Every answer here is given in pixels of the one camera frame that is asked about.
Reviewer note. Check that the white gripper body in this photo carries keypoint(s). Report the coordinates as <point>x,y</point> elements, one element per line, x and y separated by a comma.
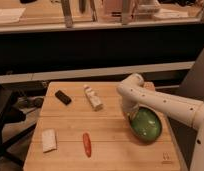
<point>129,107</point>

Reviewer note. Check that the green ceramic bowl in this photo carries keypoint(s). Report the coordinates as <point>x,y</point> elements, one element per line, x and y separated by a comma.
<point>146,125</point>

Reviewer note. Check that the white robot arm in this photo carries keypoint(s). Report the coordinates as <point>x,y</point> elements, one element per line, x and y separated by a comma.
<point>185,110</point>

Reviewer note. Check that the white tube bottle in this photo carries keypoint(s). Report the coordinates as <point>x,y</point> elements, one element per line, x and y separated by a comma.
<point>93,98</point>

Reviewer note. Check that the red chili pepper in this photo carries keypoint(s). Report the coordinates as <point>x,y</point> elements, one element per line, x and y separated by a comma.
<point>87,144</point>

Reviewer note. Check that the black rectangular block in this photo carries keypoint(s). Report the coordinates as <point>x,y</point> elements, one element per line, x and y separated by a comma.
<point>63,97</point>

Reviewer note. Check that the white paper sheet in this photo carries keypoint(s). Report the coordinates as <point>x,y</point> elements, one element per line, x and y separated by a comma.
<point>10,15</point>

